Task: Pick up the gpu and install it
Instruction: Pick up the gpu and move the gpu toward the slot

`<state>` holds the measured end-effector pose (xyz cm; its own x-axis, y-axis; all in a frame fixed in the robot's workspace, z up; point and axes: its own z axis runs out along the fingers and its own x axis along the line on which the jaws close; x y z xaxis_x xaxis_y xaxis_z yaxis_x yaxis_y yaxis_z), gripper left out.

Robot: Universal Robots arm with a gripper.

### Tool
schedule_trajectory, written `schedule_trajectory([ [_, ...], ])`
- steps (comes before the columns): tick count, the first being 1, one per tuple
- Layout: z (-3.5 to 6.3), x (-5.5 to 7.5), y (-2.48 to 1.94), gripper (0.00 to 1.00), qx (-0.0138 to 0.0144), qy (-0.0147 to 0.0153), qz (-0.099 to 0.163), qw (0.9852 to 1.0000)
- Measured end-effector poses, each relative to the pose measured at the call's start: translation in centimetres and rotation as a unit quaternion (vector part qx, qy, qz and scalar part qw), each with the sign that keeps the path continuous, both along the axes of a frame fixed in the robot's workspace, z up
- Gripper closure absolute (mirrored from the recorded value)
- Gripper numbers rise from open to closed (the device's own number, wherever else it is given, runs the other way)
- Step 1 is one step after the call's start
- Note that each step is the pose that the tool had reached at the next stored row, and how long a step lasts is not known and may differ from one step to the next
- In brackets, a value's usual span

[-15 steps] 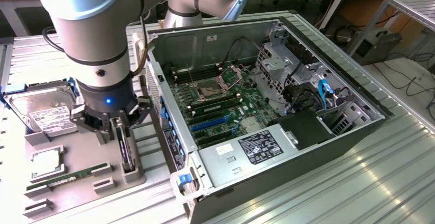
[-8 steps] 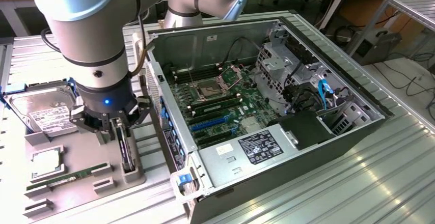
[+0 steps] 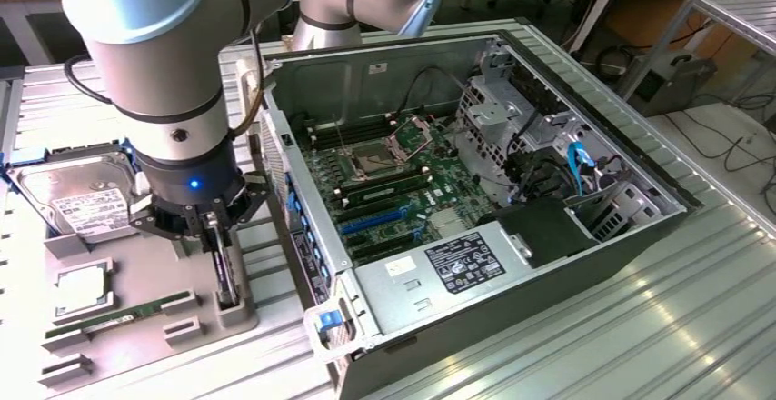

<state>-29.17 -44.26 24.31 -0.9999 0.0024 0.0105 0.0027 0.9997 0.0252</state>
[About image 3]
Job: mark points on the silver CPU chip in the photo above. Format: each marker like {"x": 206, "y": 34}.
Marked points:
{"x": 82, "y": 289}

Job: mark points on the green RAM stick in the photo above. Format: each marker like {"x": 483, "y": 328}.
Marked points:
{"x": 122, "y": 317}

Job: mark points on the black open PC case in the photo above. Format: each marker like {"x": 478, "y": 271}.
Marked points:
{"x": 606, "y": 263}

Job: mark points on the CPU socket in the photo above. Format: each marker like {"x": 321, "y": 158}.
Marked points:
{"x": 371, "y": 159}

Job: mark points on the grey power supply unit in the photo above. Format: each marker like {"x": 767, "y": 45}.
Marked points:
{"x": 461, "y": 263}

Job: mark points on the silver hard disk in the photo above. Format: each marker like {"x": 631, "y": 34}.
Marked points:
{"x": 79, "y": 195}

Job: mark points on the thin metal locking lever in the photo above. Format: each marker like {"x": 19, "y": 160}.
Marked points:
{"x": 343, "y": 138}

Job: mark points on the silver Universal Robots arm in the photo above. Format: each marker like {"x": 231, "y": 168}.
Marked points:
{"x": 151, "y": 77}

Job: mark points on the black expansion slot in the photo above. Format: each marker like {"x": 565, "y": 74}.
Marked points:
{"x": 381, "y": 246}

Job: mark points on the grey parts rack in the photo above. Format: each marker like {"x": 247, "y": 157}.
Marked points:
{"x": 151, "y": 272}

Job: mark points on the aluminium frame rack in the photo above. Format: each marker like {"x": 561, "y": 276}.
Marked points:
{"x": 737, "y": 18}

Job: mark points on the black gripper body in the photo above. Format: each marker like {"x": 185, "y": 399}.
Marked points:
{"x": 182, "y": 182}

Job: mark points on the green motherboard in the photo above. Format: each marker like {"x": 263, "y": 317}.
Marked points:
{"x": 438, "y": 191}

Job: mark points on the blue case latch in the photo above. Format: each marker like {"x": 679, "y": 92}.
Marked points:
{"x": 326, "y": 319}

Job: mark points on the black installed RAM stick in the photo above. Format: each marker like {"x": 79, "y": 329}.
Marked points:
{"x": 379, "y": 194}

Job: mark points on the black plastic shroud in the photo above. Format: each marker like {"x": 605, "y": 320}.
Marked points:
{"x": 546, "y": 227}

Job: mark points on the metal socket cover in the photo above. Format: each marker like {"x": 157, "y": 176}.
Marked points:
{"x": 419, "y": 121}

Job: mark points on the long blue expansion slot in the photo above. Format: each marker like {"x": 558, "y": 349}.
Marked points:
{"x": 373, "y": 219}

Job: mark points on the silver drive cage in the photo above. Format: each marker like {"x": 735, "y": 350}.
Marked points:
{"x": 491, "y": 113}

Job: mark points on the silver chipset heat sink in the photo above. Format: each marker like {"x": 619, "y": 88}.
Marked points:
{"x": 451, "y": 221}

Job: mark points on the black RAM slot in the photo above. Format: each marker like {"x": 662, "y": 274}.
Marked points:
{"x": 377, "y": 181}
{"x": 347, "y": 126}
{"x": 351, "y": 137}

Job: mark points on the metal disk bay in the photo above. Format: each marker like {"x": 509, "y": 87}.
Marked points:
{"x": 613, "y": 222}

